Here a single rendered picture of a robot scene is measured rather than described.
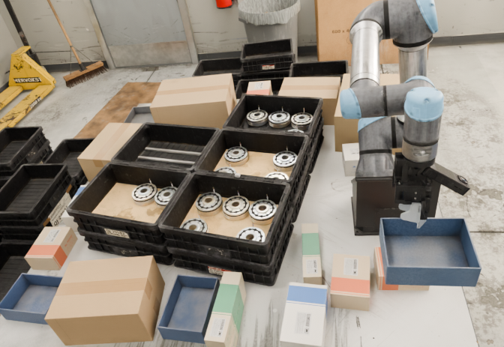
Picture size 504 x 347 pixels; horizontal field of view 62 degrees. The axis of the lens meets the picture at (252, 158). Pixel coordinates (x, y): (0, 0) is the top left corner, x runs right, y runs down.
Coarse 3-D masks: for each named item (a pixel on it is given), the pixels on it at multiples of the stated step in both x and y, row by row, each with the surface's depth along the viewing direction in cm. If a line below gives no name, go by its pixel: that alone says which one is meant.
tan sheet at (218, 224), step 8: (224, 200) 165; (192, 208) 164; (192, 216) 161; (200, 216) 160; (216, 216) 159; (248, 216) 157; (208, 224) 156; (216, 224) 156; (224, 224) 155; (232, 224) 154; (240, 224) 154; (248, 224) 153; (256, 224) 153; (216, 232) 152; (224, 232) 152; (232, 232) 151; (264, 232) 149
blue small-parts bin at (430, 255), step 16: (384, 224) 108; (400, 224) 108; (416, 224) 107; (432, 224) 106; (448, 224) 105; (464, 224) 103; (384, 240) 102; (400, 240) 109; (416, 240) 109; (432, 240) 108; (448, 240) 107; (464, 240) 103; (384, 256) 101; (400, 256) 105; (416, 256) 105; (432, 256) 104; (448, 256) 103; (464, 256) 103; (384, 272) 102; (400, 272) 97; (416, 272) 96; (432, 272) 95; (448, 272) 95; (464, 272) 94; (480, 272) 93
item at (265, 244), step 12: (240, 180) 159; (252, 180) 157; (264, 180) 156; (180, 192) 157; (288, 192) 150; (276, 216) 141; (168, 228) 143; (180, 228) 143; (276, 228) 140; (216, 240) 138; (228, 240) 136; (240, 240) 135; (252, 240) 134
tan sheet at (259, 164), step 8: (224, 152) 190; (248, 152) 188; (256, 152) 187; (224, 160) 185; (248, 160) 183; (256, 160) 182; (264, 160) 181; (272, 160) 181; (216, 168) 182; (240, 168) 180; (248, 168) 179; (256, 168) 178; (264, 168) 177; (272, 168) 177; (264, 176) 173; (288, 176) 171
